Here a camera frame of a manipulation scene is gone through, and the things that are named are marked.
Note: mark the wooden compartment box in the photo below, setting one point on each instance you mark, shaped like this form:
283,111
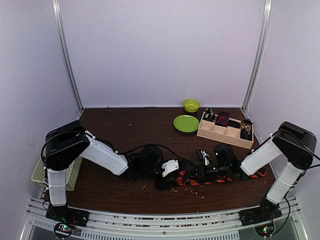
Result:
224,134

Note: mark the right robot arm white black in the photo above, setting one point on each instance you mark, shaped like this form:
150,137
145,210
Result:
291,141

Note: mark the aluminium frame post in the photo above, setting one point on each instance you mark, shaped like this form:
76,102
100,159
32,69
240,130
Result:
257,64
65,53

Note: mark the left aluminium frame post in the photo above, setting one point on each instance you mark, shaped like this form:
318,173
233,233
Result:
65,53

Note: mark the right aluminium frame post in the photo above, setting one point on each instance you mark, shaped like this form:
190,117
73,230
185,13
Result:
257,64

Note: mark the pale green perforated basket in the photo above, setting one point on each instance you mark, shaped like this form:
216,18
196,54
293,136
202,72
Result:
68,177

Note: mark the brown patterned rolled tie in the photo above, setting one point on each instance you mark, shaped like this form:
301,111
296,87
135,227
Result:
246,126

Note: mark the red navy rolled tie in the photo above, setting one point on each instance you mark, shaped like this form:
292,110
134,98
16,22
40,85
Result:
222,119

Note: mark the green plate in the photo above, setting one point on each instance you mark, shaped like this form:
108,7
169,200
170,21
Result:
186,123

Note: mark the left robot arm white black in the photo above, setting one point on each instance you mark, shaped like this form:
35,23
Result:
65,144

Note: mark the green bowl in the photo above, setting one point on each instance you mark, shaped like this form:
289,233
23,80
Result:
191,105

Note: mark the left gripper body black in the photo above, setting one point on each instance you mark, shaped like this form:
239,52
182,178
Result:
147,171

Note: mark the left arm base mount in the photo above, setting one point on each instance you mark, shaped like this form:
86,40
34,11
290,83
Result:
66,214

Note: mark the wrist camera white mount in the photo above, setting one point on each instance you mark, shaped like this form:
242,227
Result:
169,167
203,157

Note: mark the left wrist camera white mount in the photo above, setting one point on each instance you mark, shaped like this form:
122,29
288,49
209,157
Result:
169,167

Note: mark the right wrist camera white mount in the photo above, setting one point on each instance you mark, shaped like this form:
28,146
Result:
203,157

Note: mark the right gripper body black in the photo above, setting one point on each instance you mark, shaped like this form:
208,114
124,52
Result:
208,175

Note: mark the red navy striped tie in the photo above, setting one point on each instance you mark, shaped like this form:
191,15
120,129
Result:
198,178

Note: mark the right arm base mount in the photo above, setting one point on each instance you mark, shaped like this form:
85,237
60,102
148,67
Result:
265,212

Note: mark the black white patterned rolled tie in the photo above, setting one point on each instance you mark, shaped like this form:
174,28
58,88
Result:
209,115

